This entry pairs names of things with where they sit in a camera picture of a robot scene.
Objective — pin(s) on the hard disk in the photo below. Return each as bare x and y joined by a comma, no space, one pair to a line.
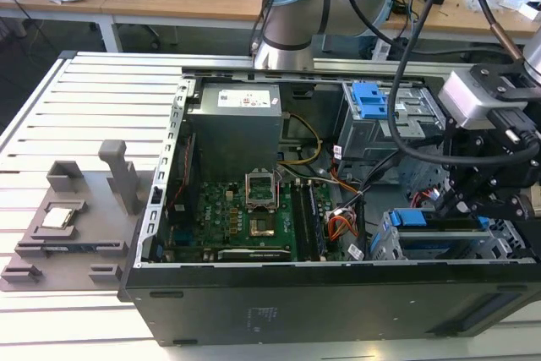
408,218

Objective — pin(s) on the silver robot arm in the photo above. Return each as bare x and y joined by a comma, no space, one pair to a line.
291,18

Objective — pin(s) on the metal disk bay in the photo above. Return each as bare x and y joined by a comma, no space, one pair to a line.
498,242

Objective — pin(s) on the black RAM slot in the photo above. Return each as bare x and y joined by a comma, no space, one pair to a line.
317,221
298,221

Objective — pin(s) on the metal drive cage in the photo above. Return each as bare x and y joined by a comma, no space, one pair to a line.
367,141

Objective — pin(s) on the blue drive latch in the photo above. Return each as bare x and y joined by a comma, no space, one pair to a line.
367,99

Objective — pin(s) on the CPU socket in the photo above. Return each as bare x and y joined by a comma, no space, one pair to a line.
262,227

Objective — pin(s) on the black open PC case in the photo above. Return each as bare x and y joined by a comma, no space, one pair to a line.
296,306

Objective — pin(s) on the black graphics card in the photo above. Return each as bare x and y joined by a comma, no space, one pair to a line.
253,255

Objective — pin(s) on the grey power supply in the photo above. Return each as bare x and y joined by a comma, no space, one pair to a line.
236,132

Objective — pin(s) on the green motherboard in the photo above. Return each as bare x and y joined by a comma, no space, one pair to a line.
220,217

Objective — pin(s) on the black case fan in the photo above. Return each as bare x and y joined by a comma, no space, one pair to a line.
186,171

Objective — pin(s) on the wooden desk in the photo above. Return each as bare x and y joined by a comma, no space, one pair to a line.
169,1

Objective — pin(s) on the grey parts rack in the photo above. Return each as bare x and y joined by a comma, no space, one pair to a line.
84,259

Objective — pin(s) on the RAM stick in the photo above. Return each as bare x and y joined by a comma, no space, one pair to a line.
67,248

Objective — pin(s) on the silver CPU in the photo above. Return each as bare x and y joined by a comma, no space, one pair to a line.
59,217

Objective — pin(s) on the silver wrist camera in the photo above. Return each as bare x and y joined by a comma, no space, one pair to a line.
465,101

